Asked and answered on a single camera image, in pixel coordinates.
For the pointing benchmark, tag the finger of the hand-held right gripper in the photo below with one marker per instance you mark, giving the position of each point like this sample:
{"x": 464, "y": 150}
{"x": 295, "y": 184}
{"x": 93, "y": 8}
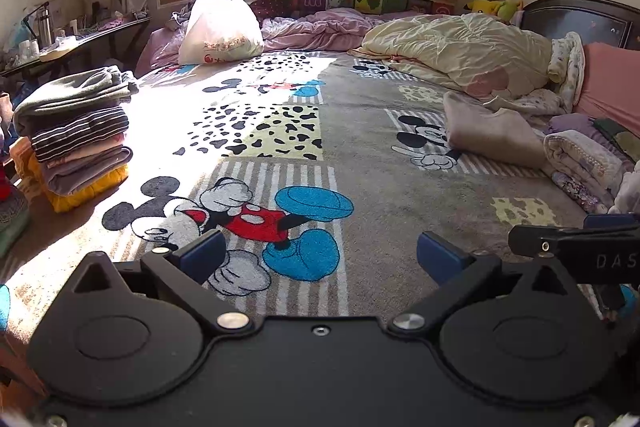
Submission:
{"x": 535, "y": 239}
{"x": 612, "y": 220}

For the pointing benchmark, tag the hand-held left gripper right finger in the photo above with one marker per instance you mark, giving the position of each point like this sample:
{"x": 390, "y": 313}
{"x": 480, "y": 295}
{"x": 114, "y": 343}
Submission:
{"x": 440, "y": 257}

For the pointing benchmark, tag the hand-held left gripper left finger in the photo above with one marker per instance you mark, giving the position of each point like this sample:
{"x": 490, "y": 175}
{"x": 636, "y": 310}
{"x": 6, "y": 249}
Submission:
{"x": 202, "y": 252}

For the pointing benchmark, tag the white cloth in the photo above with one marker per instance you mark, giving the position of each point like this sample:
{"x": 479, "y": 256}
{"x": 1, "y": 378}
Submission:
{"x": 627, "y": 194}

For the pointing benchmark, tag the white purple floral blanket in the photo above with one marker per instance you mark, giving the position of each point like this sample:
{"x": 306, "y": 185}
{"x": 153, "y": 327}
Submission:
{"x": 580, "y": 157}

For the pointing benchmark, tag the green plaid cloth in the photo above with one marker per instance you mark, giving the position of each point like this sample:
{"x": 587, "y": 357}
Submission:
{"x": 620, "y": 137}

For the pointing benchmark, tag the purple cloth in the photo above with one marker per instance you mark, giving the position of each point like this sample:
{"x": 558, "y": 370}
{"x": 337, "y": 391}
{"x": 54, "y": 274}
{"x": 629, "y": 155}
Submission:
{"x": 570, "y": 124}

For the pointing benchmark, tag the beige folded blanket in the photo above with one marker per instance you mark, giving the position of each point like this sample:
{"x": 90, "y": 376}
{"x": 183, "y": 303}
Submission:
{"x": 490, "y": 132}

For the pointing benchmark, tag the yellow folded garment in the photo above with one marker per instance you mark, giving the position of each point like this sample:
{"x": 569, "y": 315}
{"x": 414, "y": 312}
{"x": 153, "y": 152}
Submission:
{"x": 90, "y": 192}

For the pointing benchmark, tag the pink pillow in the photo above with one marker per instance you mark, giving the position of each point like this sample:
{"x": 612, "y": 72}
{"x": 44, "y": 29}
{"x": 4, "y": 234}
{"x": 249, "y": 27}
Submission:
{"x": 610, "y": 82}

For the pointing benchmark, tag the mauve folded garment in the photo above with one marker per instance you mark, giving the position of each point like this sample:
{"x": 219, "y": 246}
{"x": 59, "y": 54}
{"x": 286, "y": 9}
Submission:
{"x": 85, "y": 172}

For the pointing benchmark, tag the pink folded garment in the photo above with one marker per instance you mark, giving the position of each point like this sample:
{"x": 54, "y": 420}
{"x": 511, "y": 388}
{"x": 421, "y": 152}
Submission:
{"x": 90, "y": 151}

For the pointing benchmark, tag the cartoon mouse printed blanket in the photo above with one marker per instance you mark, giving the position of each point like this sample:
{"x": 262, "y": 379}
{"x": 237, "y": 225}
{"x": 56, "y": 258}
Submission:
{"x": 350, "y": 132}

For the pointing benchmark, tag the white floral baby quilt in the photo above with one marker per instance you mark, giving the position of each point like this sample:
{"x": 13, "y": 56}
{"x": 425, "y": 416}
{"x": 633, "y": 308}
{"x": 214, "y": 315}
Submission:
{"x": 570, "y": 62}

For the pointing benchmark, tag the striped folded garment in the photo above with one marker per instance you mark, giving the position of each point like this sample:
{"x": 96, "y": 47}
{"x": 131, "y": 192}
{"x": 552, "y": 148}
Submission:
{"x": 80, "y": 132}

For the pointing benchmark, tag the dark wooden headboard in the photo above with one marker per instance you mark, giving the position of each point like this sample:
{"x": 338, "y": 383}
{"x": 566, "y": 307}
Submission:
{"x": 575, "y": 22}

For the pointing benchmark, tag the grey folded garment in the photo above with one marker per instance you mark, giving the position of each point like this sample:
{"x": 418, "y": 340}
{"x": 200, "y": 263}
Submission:
{"x": 70, "y": 94}

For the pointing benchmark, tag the red cloth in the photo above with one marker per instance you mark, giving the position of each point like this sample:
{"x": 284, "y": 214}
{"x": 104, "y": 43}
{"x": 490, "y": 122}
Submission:
{"x": 4, "y": 187}

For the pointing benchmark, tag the cream quilt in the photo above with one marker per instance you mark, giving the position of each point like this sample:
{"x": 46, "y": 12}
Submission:
{"x": 450, "y": 47}

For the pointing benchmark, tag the white plastic bag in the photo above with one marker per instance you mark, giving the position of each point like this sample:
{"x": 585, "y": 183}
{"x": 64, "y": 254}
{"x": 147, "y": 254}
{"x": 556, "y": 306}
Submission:
{"x": 220, "y": 27}

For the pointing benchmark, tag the green plush toy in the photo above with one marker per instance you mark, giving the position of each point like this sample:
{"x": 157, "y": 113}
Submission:
{"x": 510, "y": 9}

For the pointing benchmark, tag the grey crumpled cloth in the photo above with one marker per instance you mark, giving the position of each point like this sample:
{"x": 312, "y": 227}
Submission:
{"x": 179, "y": 18}

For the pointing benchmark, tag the dark side table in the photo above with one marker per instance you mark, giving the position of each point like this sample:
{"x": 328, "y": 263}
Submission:
{"x": 100, "y": 34}

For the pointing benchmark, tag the crumpled pink quilt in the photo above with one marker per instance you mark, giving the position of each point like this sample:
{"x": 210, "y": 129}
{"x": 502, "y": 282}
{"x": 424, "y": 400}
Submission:
{"x": 320, "y": 29}

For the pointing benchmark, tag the steel thermos bottle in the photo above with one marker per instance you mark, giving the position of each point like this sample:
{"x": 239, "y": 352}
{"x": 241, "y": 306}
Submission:
{"x": 45, "y": 24}

